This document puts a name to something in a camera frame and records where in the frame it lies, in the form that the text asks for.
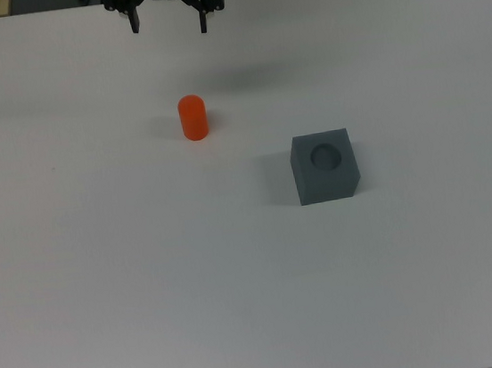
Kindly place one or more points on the orange cylinder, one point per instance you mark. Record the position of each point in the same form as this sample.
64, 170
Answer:
193, 118

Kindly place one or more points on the grey block with round hole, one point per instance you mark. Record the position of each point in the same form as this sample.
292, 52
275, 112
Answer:
329, 183

